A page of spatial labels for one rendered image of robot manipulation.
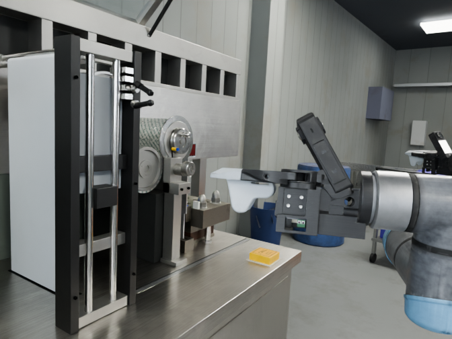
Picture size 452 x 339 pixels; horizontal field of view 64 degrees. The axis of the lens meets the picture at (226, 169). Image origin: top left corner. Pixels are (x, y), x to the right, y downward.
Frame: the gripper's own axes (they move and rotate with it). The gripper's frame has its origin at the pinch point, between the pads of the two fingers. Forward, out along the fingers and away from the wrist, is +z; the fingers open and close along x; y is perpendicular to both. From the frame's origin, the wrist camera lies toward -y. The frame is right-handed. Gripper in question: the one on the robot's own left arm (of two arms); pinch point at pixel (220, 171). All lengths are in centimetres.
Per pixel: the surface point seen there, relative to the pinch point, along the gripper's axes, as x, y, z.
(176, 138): 47, -9, 24
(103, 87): 14.1, -14.6, 28.0
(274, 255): 60, 23, -5
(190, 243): 60, 23, 21
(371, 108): 710, -154, -138
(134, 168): 20.3, 0.7, 22.9
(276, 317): 68, 45, -7
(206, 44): 274, -120, 85
